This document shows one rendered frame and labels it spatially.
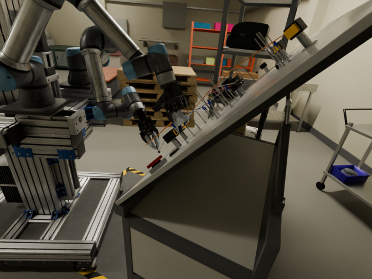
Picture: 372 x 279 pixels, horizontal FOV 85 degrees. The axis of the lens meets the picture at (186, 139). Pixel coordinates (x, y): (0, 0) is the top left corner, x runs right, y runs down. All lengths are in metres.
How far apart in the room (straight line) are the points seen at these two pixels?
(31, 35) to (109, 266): 1.49
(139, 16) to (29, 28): 9.03
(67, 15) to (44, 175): 9.47
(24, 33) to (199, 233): 1.01
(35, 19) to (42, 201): 1.28
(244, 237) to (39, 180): 1.37
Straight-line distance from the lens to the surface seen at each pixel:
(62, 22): 10.89
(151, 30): 9.86
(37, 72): 1.18
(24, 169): 1.74
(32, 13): 0.98
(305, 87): 4.20
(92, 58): 1.19
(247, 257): 0.92
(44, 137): 1.29
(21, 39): 1.01
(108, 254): 1.87
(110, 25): 1.02
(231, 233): 0.96
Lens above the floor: 1.53
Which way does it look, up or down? 27 degrees down
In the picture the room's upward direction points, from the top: 5 degrees clockwise
